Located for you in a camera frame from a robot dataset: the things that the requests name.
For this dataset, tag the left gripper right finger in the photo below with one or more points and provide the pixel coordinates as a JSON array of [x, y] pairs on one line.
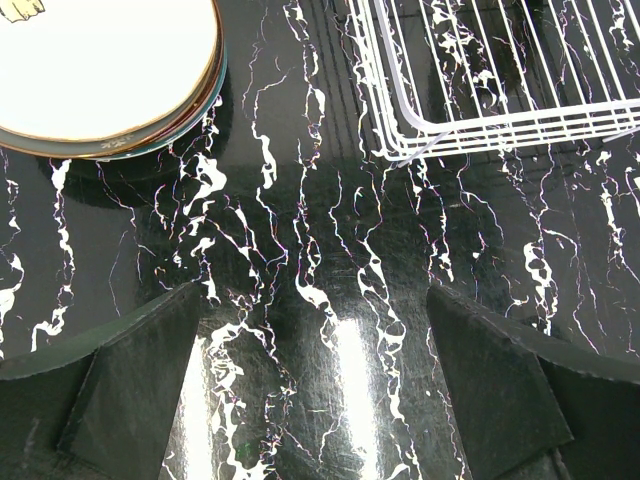
[[530, 404]]

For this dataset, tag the green plate with flower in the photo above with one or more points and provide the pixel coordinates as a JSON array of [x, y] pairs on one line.
[[89, 70]]

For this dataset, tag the white wire dish rack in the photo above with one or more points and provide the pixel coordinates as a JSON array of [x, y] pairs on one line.
[[447, 78]]

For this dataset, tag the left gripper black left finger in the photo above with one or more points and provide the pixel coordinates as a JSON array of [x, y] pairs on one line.
[[100, 405]]

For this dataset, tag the dark plates under green plate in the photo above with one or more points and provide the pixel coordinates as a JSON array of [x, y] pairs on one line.
[[140, 141]]

